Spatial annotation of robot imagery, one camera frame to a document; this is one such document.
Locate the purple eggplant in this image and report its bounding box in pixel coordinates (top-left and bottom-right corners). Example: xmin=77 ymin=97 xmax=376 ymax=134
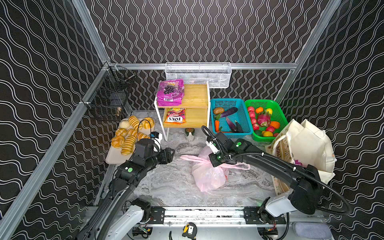
xmin=221 ymin=107 xmax=238 ymax=118

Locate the cream canvas tote bag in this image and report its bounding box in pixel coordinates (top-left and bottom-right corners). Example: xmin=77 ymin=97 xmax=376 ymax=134
xmin=265 ymin=120 xmax=337 ymax=184

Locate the white wooden two-tier shelf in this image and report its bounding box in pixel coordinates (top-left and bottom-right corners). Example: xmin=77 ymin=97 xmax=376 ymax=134
xmin=154 ymin=82 xmax=211 ymax=141

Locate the purple snack bag left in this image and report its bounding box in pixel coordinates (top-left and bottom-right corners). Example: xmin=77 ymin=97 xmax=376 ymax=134
xmin=157 ymin=79 xmax=185 ymax=107

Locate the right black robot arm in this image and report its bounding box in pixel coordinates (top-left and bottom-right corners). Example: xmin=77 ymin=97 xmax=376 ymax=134
xmin=202 ymin=126 xmax=352 ymax=217

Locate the green plastic basket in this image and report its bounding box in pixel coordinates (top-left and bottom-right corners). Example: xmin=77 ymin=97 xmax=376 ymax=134
xmin=245 ymin=100 xmax=288 ymax=147

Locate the brown potato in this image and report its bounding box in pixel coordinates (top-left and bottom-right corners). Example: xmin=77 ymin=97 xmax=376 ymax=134
xmin=213 ymin=107 xmax=225 ymax=115

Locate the pink plastic bag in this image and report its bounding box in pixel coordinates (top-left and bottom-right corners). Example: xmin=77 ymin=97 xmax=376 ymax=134
xmin=180 ymin=146 xmax=251 ymax=192

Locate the red Fox's candy bag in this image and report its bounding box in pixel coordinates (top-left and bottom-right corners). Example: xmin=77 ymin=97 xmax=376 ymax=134
xmin=164 ymin=108 xmax=186 ymax=125

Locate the striped long bread roll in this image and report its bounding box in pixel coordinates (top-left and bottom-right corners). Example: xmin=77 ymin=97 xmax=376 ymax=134
xmin=121 ymin=136 xmax=136 ymax=156

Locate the beige bread tray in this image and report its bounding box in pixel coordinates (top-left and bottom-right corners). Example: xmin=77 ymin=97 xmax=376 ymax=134
xmin=106 ymin=116 xmax=156 ymax=165

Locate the white wire wall basket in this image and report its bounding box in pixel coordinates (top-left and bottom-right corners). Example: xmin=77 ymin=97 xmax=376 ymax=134
xmin=165 ymin=62 xmax=232 ymax=89

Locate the teal plastic basket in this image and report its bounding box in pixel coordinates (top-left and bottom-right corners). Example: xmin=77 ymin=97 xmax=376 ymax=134
xmin=211 ymin=98 xmax=253 ymax=139

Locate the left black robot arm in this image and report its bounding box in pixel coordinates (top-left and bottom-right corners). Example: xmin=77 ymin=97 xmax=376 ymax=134
xmin=75 ymin=139 xmax=175 ymax=240

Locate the yellow black tape measure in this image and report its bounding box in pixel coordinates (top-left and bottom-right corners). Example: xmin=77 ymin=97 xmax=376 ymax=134
xmin=182 ymin=223 xmax=198 ymax=240

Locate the black wire wall basket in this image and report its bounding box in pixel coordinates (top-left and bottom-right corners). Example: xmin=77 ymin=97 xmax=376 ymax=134
xmin=85 ymin=66 xmax=137 ymax=122

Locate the orange carrot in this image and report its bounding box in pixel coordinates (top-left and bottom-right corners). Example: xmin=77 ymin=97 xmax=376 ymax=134
xmin=214 ymin=120 xmax=220 ymax=132

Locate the pink dragon fruit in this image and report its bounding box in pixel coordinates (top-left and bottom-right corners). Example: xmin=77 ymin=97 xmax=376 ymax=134
xmin=257 ymin=113 xmax=271 ymax=127

